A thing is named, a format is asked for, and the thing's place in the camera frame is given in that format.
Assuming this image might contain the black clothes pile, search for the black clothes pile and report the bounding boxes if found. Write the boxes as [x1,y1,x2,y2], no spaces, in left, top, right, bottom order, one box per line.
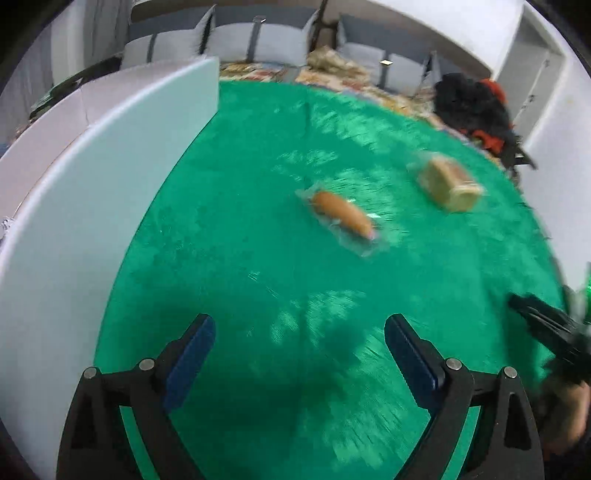
[434,74,513,139]

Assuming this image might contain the grey two-tone pillow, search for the grey two-tone pillow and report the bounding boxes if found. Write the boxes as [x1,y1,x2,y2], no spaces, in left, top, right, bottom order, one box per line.
[335,14,437,95]
[203,14,319,63]
[122,4,215,70]

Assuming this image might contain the person's right hand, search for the person's right hand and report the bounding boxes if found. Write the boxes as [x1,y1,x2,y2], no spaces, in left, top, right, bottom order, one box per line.
[551,384,588,444]

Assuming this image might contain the white cardboard box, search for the white cardboard box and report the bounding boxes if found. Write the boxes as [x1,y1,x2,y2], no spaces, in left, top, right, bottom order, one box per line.
[0,55,220,480]

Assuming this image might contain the bread slices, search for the bread slices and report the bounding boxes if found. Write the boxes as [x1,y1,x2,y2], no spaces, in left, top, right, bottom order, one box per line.
[409,152,485,214]

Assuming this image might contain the dark chair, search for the dark chair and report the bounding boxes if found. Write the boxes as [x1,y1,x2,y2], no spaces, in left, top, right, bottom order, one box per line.
[503,134,539,176]

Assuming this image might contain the dark green bag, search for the dark green bag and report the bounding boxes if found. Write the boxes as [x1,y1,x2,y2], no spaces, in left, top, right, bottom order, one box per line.
[30,55,121,116]

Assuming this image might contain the green patterned blanket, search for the green patterned blanket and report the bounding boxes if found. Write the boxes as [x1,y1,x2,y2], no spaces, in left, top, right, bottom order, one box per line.
[92,80,568,480]

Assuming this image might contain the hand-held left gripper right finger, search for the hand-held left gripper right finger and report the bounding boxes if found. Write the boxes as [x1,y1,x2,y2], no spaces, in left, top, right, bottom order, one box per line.
[385,314,546,480]

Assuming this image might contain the white door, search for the white door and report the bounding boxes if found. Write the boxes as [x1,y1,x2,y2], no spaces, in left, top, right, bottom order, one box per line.
[494,32,564,134]

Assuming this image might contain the beige folded cloth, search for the beige folded cloth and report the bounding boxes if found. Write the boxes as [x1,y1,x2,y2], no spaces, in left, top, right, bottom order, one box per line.
[307,46,370,81]

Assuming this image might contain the clear sausage bun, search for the clear sausage bun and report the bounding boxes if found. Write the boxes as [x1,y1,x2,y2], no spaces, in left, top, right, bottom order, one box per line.
[295,185,389,257]

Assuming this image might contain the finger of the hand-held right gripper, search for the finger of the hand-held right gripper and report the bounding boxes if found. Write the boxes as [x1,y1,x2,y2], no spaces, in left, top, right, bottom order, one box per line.
[508,293,587,352]

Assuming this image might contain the red garment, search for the red garment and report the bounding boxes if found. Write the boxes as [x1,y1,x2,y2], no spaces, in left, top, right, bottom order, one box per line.
[471,78,509,153]

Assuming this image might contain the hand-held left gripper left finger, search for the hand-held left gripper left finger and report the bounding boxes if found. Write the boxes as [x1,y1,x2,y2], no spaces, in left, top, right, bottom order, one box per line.
[58,314,216,480]

